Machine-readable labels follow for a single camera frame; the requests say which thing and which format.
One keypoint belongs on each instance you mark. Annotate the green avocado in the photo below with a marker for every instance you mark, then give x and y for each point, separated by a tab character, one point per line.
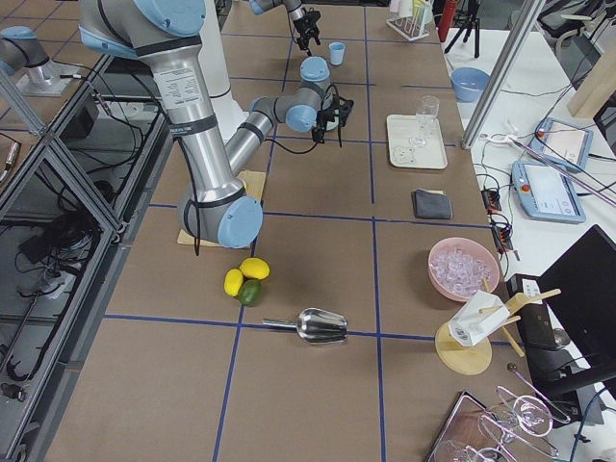
249	292

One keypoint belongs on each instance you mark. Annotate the light blue plastic cup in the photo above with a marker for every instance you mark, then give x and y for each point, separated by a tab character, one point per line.
337	52

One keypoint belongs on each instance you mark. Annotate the red cylinder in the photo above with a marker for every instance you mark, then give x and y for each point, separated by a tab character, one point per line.
446	18

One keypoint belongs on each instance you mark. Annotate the white paper bag on stand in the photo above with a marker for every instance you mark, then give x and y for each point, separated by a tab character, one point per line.
479	317

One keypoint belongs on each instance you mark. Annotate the steel ice scoop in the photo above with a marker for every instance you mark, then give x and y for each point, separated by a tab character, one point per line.
314	326

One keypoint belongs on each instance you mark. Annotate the upturned wine glass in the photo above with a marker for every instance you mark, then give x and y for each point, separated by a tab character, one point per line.
507	434
534	416

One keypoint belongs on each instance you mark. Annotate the light green bowl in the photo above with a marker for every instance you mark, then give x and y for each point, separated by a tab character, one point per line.
334	113

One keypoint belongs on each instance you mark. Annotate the grey folded cloth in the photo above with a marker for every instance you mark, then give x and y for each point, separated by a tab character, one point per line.
431	205

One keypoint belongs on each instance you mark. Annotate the white wire cup rack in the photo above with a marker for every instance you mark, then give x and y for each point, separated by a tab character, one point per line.
411	18

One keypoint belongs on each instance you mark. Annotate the metal tray with glasses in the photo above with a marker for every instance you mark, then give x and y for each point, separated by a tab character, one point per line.
459	438

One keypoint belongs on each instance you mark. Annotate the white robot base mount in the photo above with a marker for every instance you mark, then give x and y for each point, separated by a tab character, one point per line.
212	61

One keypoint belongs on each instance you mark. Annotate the blue teach pendant tablet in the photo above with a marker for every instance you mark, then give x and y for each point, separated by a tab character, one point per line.
563	143

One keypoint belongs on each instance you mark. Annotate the wooden cutting board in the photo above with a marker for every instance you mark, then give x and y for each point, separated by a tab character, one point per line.
254	183

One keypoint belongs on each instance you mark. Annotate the black monitor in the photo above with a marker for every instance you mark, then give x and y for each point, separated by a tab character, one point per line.
585	275

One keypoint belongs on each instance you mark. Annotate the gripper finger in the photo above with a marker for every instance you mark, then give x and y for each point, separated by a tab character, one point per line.
303	44
318	134
314	34

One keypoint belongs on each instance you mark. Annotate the black camera tripod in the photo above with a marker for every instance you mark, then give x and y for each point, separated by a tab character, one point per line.
469	26

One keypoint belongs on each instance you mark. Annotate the white bear tray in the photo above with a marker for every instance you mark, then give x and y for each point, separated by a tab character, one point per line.
408	148

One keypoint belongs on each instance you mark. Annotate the blue bowl with fork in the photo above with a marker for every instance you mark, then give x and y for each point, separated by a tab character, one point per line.
469	83

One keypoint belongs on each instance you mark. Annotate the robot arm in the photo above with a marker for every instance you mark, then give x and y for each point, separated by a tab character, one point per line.
263	6
165	35

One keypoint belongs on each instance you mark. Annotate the clear wine glass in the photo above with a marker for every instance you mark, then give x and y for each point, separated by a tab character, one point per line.
426	114

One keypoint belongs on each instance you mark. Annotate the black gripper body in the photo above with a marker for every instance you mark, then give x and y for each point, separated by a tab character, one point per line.
323	116
304	25

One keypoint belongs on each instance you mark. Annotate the pink bowl with ice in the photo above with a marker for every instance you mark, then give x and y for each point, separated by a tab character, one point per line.
459	267

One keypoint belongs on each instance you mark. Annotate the aluminium frame post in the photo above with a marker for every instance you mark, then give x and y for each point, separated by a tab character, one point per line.
507	57

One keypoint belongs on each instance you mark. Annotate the whole yellow lemon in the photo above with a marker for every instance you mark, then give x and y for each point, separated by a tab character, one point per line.
255	268

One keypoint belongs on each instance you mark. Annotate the wooden stand with round base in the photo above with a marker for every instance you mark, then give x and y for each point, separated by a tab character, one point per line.
475	360

